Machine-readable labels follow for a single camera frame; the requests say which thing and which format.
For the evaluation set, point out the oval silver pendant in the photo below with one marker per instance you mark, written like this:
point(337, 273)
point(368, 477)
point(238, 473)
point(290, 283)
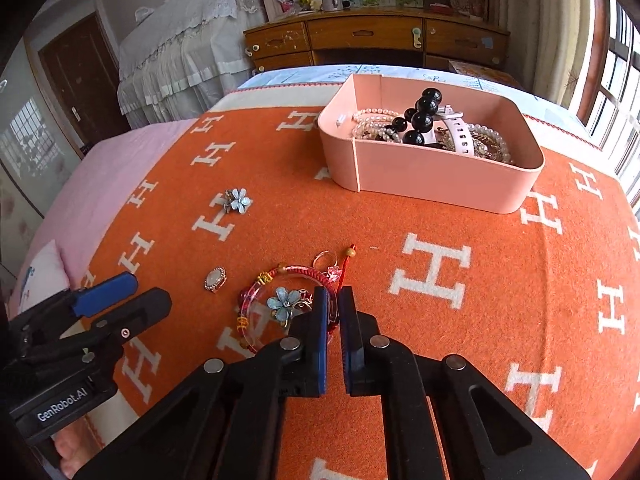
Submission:
point(215, 280)

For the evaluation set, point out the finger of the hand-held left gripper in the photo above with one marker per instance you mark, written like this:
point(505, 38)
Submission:
point(140, 310)
point(107, 292)

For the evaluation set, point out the brown wooden door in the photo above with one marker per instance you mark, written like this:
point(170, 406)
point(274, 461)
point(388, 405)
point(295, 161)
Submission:
point(80, 80)

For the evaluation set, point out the lace covered piano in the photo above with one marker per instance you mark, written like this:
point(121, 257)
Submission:
point(185, 50)

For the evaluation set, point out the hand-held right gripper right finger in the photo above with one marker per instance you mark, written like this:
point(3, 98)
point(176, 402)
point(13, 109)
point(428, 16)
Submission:
point(351, 345)

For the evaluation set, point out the metal window grille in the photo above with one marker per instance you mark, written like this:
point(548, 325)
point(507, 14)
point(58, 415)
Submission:
point(620, 85)

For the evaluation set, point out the person's left hand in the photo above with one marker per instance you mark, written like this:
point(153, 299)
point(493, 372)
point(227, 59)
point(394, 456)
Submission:
point(77, 447)

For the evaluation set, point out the pink smartwatch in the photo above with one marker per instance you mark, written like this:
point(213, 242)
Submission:
point(457, 135)

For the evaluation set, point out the white mug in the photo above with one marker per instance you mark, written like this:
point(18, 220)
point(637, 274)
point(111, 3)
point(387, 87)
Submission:
point(331, 3)

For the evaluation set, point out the pink storage box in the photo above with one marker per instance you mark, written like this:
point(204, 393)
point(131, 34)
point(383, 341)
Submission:
point(425, 180)

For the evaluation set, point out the small blue flower brooch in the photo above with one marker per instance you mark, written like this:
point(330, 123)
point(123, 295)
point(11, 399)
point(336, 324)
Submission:
point(237, 201)

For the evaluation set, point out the orange printed blanket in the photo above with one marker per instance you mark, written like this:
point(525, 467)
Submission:
point(450, 310)

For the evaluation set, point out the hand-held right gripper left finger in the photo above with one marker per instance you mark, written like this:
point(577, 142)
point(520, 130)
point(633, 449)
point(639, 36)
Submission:
point(321, 345)

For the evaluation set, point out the pink bedsheet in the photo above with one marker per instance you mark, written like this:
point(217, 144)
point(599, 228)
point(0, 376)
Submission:
point(100, 185)

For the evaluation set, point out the patterned stool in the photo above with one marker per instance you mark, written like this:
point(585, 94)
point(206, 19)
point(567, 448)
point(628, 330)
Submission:
point(480, 72)

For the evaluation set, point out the wooden desk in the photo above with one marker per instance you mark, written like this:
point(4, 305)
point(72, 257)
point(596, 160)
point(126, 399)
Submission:
point(360, 35)

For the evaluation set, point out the large blue flower brooch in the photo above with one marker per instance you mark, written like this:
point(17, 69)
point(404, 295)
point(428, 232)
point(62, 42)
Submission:
point(285, 305)

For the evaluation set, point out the beige curtain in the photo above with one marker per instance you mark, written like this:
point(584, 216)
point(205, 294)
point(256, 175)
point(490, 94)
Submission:
point(545, 25)

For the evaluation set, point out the light blue patterned sheet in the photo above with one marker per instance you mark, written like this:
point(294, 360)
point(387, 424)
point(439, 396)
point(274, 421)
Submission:
point(300, 75)

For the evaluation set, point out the white pillow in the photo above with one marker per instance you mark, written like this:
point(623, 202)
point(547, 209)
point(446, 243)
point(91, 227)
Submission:
point(42, 275)

